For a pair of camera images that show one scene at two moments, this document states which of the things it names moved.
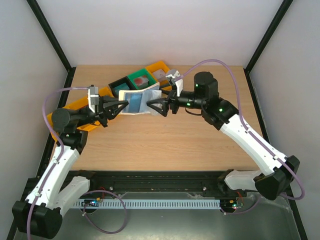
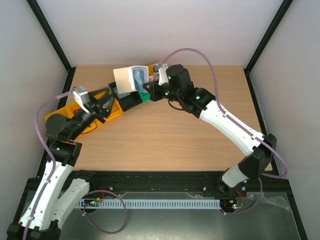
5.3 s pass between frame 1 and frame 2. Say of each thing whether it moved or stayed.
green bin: moved
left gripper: moved
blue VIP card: moved
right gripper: moved
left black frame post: stayed
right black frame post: stayed
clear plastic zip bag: moved
